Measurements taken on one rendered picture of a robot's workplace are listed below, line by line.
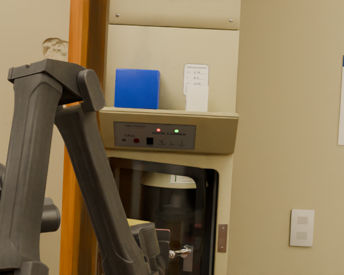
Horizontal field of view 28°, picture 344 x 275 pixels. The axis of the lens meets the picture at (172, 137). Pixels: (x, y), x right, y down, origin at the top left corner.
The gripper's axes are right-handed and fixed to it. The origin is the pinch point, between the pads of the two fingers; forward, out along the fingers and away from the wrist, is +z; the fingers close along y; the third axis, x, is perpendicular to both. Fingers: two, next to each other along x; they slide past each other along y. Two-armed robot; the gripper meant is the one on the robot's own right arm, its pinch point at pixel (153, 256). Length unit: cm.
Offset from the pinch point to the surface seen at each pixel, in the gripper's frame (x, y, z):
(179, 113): -4.2, 30.9, 10.3
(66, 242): 20.8, -0.7, 13.0
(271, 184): -34, 10, 65
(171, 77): -1.6, 39.3, 21.7
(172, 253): -4.0, 0.8, 0.1
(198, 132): -8.7, 26.6, 14.2
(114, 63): 12.4, 42.0, 21.7
